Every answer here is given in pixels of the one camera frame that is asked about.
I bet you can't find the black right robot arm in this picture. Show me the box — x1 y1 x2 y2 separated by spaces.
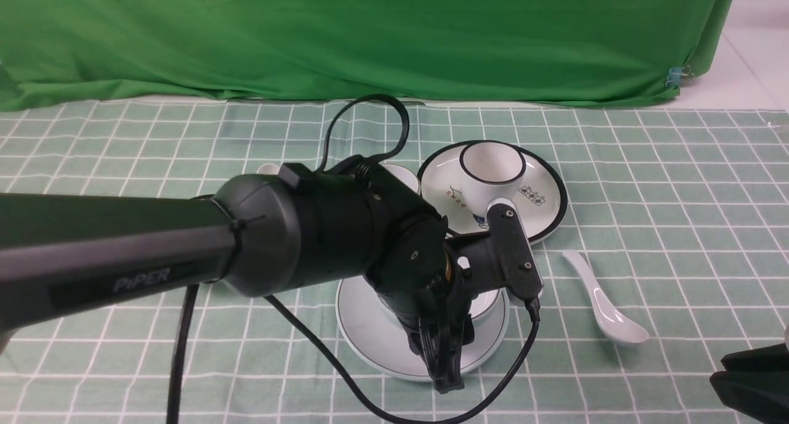
709 343 788 423

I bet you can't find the light blue bowl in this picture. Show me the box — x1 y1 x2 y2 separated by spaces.
355 285 508 334

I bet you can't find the black camera cable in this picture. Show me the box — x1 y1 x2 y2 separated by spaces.
165 94 542 424

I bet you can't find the light blue cup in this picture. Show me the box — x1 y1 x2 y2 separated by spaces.
382 165 421 195

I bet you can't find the light blue spoon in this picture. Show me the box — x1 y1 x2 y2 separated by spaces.
562 250 649 346

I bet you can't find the blue binder clip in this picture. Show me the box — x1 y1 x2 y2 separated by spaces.
664 67 685 89

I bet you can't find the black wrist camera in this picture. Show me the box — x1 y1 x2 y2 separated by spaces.
445 198 543 311

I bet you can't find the green backdrop cloth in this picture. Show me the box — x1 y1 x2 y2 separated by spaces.
1 0 732 112

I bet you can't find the green checkered tablecloth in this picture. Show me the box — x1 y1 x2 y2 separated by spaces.
1 100 788 423

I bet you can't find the light blue plate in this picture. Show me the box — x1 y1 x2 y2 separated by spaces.
336 276 510 383

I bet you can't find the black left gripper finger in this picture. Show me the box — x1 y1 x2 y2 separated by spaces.
419 325 446 381
436 322 465 394

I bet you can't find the black-rimmed white cup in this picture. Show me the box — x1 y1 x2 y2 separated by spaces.
459 141 528 219

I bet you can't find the black-rimmed white plate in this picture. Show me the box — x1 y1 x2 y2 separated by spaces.
417 141 568 245

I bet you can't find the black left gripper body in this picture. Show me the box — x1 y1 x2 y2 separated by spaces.
377 251 475 357

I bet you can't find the white spoon with label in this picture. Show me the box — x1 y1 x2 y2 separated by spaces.
256 163 280 175

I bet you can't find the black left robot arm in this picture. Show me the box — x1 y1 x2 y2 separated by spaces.
1 160 471 393

